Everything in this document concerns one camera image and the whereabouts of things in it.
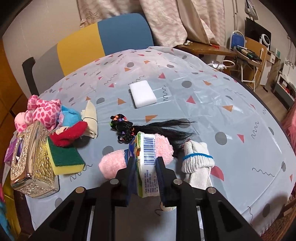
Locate pink towel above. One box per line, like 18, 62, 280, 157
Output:
98, 134, 174, 180

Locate white socks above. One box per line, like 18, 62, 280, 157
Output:
182, 140, 215, 190

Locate blue tissue pack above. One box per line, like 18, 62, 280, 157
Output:
128, 132, 159, 198

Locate cream mesh cloth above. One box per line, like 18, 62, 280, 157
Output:
81, 100, 98, 139

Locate black hair extension with ties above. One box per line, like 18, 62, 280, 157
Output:
110, 114, 194, 157

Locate yellow green scrub sponge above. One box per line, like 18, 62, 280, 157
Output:
46, 137, 85, 175

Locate red plush toy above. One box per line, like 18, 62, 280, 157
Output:
49, 121, 88, 147

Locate white foam sponge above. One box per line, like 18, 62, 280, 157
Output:
129, 80, 157, 108

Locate patterned light blue tablecloth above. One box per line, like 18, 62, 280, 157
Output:
24, 46, 296, 237

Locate blue plush toy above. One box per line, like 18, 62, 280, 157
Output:
59, 105, 81, 127

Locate ornate silver tissue box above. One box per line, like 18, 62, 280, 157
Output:
10, 121, 60, 199

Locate pink spotted plush toy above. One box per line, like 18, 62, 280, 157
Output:
14, 95, 62, 133

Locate wicker chair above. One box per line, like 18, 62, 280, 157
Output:
261, 204, 295, 241

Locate purple printed box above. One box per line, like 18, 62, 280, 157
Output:
4, 138, 17, 166

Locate pink fabric couch cover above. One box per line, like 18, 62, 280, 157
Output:
281, 103, 296, 154

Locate wooden side table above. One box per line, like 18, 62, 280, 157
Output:
175, 42, 236, 57

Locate multicolour upholstered chair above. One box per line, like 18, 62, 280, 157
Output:
22, 13, 154, 95

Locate patterned beige curtain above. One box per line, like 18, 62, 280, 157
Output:
77, 1, 226, 47

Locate blue folding chair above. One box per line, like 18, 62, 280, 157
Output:
230, 30, 245, 50

